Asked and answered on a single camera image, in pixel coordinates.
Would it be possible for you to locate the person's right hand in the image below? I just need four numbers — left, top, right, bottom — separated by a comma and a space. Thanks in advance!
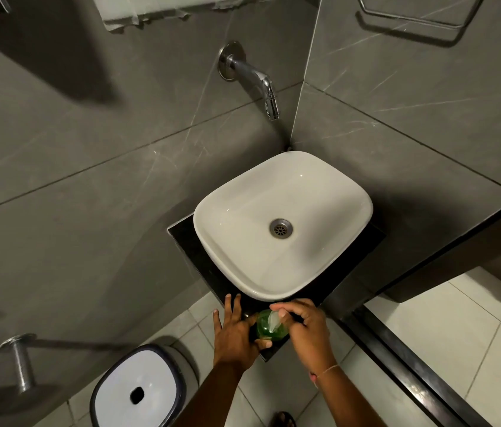
269, 299, 338, 375

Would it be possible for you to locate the person's left hand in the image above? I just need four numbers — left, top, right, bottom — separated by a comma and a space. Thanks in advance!
212, 294, 273, 372

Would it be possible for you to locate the green soap pump bottle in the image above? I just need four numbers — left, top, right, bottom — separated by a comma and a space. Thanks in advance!
255, 309, 290, 342

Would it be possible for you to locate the person's left forearm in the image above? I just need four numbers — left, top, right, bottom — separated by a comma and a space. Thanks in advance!
175, 362, 256, 427

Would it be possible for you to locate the person's right forearm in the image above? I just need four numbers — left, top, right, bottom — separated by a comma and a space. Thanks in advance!
311, 365, 387, 427

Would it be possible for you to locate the black stone counter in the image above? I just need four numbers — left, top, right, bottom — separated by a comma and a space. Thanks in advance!
167, 212, 387, 363

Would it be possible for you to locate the white ceramic sink basin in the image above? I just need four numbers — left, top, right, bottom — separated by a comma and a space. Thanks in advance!
193, 151, 374, 302

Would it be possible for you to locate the person's sandalled foot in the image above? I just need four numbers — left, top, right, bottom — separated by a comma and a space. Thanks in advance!
270, 411, 298, 427

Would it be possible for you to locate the metal sink drain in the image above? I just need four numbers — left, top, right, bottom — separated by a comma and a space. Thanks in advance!
269, 218, 294, 240

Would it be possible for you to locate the white lidded trash bin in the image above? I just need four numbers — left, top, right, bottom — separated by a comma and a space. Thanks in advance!
89, 344, 187, 427

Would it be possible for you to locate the black door threshold strip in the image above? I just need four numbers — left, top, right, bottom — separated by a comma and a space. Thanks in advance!
334, 303, 496, 427

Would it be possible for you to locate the chrome toilet paper holder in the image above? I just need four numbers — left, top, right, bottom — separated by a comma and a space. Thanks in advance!
0, 333, 38, 394

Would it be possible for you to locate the thin thread bracelet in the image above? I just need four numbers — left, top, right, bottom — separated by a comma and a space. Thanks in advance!
310, 364, 340, 381

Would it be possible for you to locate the chrome wall faucet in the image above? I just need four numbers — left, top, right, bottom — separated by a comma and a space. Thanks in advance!
218, 41, 280, 122

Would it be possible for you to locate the glass wall shelf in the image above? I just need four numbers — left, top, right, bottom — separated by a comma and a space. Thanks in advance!
92, 0, 322, 32

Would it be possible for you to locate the chrome towel ring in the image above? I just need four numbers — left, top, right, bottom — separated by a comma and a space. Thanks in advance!
357, 0, 486, 30

